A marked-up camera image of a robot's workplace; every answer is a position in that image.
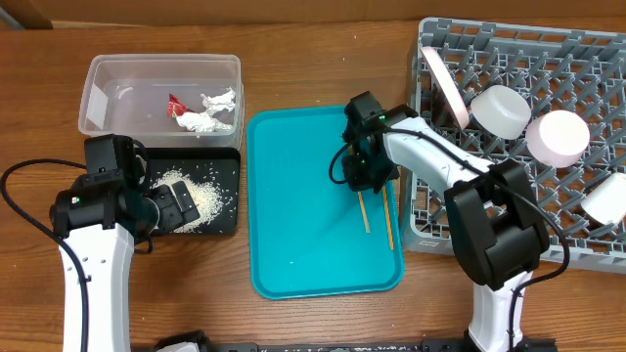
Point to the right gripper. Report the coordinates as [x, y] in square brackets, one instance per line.
[362, 176]

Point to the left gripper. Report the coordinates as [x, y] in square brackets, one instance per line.
[174, 215]

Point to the white rice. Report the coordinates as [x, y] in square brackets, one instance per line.
[214, 192]

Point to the white napkin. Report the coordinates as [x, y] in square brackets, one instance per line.
[207, 121]

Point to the red snack wrapper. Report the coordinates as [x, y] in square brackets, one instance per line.
[175, 107]

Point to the large white plate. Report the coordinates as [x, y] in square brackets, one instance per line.
[447, 86]

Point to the grey bowl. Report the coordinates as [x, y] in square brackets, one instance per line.
[501, 111]

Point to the medium white bowl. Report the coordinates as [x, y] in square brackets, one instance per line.
[558, 138]

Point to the small white cup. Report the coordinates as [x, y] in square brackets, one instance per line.
[606, 203]

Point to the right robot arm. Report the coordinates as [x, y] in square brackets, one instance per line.
[497, 231]

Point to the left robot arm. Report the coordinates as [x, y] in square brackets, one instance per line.
[99, 221]

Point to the grey dishwasher rack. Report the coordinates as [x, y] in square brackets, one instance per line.
[552, 69]

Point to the black plastic tray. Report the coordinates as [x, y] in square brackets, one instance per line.
[166, 157]

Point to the teal serving tray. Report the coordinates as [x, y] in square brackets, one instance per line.
[306, 232]

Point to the clear plastic bin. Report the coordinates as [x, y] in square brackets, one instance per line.
[128, 94]

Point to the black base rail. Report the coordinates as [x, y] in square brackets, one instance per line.
[198, 341]

